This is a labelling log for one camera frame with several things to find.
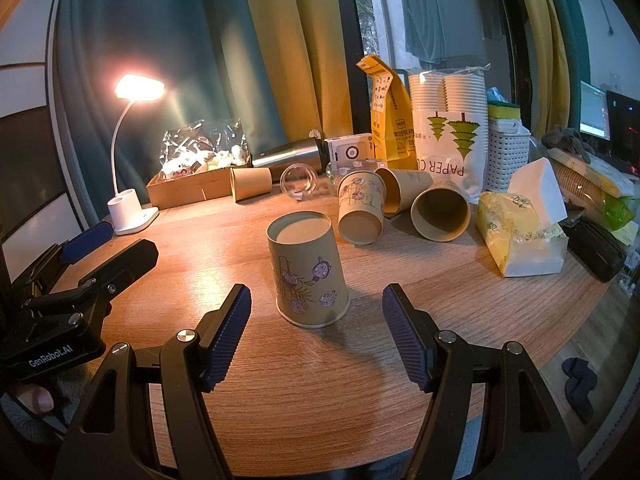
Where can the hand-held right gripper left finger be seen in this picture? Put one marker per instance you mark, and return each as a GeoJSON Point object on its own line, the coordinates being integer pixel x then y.
{"type": "Point", "coordinates": [230, 335]}

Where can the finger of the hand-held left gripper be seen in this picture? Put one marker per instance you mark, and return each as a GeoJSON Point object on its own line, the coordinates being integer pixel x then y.
{"type": "Point", "coordinates": [125, 265]}
{"type": "Point", "coordinates": [87, 242]}

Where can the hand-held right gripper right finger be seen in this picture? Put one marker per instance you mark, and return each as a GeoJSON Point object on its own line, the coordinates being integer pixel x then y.
{"type": "Point", "coordinates": [405, 335]}

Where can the printed paper cup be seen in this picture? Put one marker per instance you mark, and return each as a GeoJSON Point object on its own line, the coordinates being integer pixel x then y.
{"type": "Point", "coordinates": [361, 200]}
{"type": "Point", "coordinates": [307, 270]}

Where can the plain brown paper cup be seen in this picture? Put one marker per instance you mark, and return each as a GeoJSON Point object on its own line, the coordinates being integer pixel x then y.
{"type": "Point", "coordinates": [252, 183]}
{"type": "Point", "coordinates": [440, 215]}
{"type": "Point", "coordinates": [407, 187]}

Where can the clear glass cup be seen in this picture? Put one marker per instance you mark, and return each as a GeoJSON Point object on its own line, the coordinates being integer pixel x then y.
{"type": "Point", "coordinates": [298, 182]}

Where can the person's left hand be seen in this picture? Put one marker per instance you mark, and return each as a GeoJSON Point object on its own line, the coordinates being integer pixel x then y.
{"type": "Point", "coordinates": [39, 400]}

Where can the flat cardboard box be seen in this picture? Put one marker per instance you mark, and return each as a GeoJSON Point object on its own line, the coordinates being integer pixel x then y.
{"type": "Point", "coordinates": [190, 189]}

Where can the clear bag of toys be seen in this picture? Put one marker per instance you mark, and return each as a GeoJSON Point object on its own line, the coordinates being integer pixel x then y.
{"type": "Point", "coordinates": [200, 147]}

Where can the yellow tissue pack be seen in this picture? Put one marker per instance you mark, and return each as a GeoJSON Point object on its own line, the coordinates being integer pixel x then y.
{"type": "Point", "coordinates": [520, 235]}

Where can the white desk lamp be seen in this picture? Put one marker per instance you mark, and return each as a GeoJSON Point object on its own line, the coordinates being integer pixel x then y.
{"type": "Point", "coordinates": [134, 87]}

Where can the clear plastic box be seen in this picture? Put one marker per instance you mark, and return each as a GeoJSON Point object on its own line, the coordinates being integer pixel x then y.
{"type": "Point", "coordinates": [370, 165]}

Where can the steel thermos bottle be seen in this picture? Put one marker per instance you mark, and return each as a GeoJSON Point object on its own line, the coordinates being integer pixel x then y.
{"type": "Point", "coordinates": [290, 155]}

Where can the small white box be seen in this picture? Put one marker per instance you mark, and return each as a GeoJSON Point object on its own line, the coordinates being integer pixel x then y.
{"type": "Point", "coordinates": [350, 150]}

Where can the white plastic basket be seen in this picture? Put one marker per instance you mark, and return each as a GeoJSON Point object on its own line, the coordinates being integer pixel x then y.
{"type": "Point", "coordinates": [507, 160]}

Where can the black pouch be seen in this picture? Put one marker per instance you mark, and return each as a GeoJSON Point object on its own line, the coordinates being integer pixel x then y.
{"type": "Point", "coordinates": [595, 250]}

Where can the bag of white paper cups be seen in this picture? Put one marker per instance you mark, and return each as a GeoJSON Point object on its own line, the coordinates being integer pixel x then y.
{"type": "Point", "coordinates": [450, 125]}

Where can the teal curtain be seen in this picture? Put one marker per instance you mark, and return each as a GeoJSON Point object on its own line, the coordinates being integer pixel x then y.
{"type": "Point", "coordinates": [150, 35]}
{"type": "Point", "coordinates": [567, 35]}

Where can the yellow paper bag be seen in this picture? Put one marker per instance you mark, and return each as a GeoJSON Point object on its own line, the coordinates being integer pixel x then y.
{"type": "Point", "coordinates": [390, 110]}

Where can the sleeve of brown paper cups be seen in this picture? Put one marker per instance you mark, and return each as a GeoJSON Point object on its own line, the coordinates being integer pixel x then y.
{"type": "Point", "coordinates": [582, 180]}

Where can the yellow green sponge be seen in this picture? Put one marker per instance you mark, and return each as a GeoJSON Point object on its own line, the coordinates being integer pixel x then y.
{"type": "Point", "coordinates": [497, 109]}

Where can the grey cloth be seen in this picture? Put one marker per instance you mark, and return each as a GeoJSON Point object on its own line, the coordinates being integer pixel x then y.
{"type": "Point", "coordinates": [567, 140]}

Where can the yellow curtain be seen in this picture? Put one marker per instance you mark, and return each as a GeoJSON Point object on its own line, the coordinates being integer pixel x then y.
{"type": "Point", "coordinates": [537, 20]}
{"type": "Point", "coordinates": [290, 35]}

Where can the lit computer monitor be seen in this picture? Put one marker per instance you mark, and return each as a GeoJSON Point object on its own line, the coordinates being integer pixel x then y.
{"type": "Point", "coordinates": [595, 110]}

